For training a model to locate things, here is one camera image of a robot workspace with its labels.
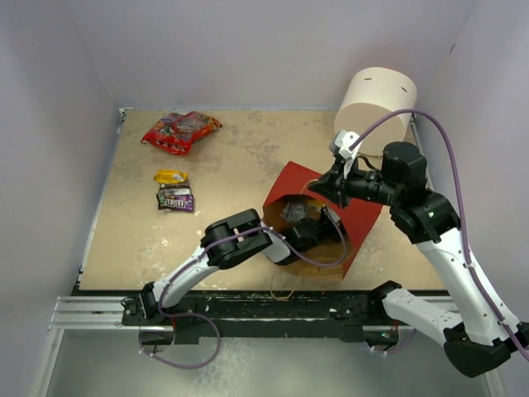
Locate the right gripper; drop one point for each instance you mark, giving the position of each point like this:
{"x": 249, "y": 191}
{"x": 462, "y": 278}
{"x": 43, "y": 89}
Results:
{"x": 328, "y": 184}

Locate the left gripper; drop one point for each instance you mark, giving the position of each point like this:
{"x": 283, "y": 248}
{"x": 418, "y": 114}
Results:
{"x": 333, "y": 232}

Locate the red paper bag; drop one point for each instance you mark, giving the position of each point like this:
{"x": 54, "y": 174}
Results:
{"x": 358, "y": 218}

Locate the silver candy packet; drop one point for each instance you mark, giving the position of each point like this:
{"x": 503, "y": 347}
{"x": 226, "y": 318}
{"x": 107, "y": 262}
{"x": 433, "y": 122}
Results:
{"x": 294, "y": 212}

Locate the purple chocolate candy packet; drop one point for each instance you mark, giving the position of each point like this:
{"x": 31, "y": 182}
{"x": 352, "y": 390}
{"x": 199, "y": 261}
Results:
{"x": 179, "y": 203}

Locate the yellow candy packet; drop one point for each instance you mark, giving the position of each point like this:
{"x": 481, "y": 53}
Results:
{"x": 315, "y": 204}
{"x": 170, "y": 177}

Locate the large red snack bag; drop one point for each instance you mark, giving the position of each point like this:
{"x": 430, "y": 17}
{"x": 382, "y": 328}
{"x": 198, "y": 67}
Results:
{"x": 176, "y": 133}

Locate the brown candy packet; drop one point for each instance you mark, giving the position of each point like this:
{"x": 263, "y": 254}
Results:
{"x": 179, "y": 189}

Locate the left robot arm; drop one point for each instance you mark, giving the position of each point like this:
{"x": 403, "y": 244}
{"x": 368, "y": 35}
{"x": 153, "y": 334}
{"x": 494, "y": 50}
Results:
{"x": 228, "y": 243}

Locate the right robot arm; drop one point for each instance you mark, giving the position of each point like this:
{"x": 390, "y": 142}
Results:
{"x": 484, "y": 332}

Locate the cream cylindrical container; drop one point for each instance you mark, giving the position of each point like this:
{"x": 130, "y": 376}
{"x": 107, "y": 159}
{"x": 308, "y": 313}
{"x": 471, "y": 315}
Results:
{"x": 373, "y": 93}

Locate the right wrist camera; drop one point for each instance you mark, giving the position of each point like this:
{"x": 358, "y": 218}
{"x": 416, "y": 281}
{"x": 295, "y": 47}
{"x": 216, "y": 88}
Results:
{"x": 341, "y": 149}

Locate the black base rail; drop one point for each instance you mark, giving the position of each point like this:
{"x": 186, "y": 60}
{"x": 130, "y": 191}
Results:
{"x": 348, "y": 316}

